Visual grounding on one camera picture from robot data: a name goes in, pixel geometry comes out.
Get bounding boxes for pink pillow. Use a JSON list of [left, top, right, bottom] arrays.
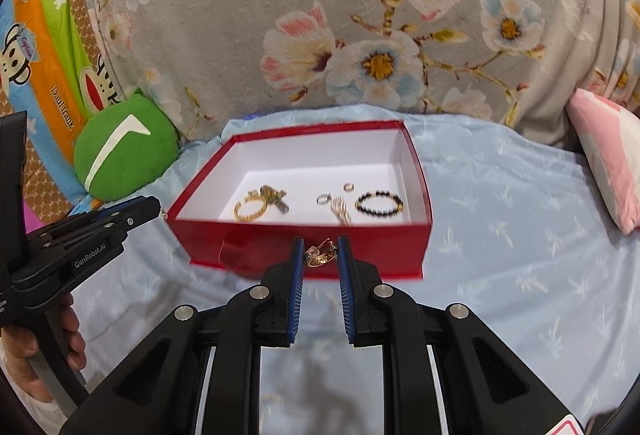
[[566, 87, 640, 236]]

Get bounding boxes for red cardboard box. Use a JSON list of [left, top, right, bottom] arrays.
[[166, 120, 433, 283]]

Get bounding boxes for light blue bed sheet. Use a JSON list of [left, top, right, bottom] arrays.
[[0, 102, 640, 435]]

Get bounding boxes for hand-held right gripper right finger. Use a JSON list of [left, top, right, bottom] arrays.
[[337, 235, 583, 435]]

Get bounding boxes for gold bangle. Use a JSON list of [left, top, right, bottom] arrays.
[[234, 195, 268, 223]]

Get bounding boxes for colourful cartoon printed blanket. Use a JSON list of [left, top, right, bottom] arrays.
[[0, 0, 126, 216]]

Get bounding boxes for gold chain with tag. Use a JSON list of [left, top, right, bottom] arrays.
[[257, 185, 291, 214]]

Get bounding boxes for gold chain bracelet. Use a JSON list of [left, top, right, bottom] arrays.
[[329, 196, 353, 226]]

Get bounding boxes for green round cushion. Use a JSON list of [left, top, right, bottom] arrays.
[[74, 87, 180, 202]]

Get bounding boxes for person's left hand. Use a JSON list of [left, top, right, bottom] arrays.
[[0, 296, 88, 405]]

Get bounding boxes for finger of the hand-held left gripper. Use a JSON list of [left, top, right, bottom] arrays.
[[29, 220, 133, 262], [70, 196, 162, 230]]

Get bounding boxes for gold earring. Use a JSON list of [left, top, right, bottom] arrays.
[[305, 239, 340, 268]]

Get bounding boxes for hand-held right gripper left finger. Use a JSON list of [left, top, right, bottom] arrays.
[[60, 236, 307, 435]]

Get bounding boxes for black beaded bracelet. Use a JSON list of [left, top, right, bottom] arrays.
[[355, 191, 405, 217]]

